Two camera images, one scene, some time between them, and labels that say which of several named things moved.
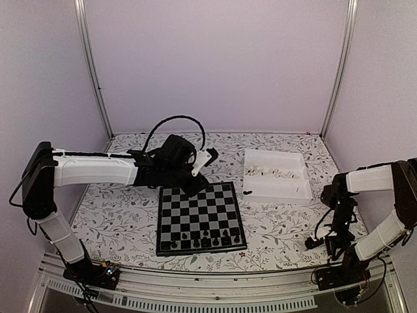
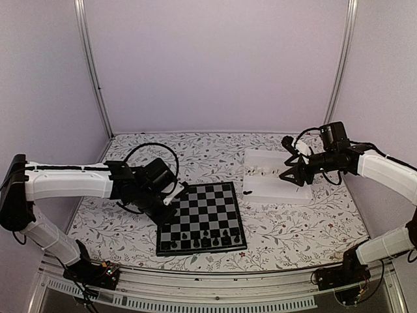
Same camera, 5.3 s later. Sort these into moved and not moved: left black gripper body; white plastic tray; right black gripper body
Moved: right black gripper body; left black gripper body
Not moved: white plastic tray
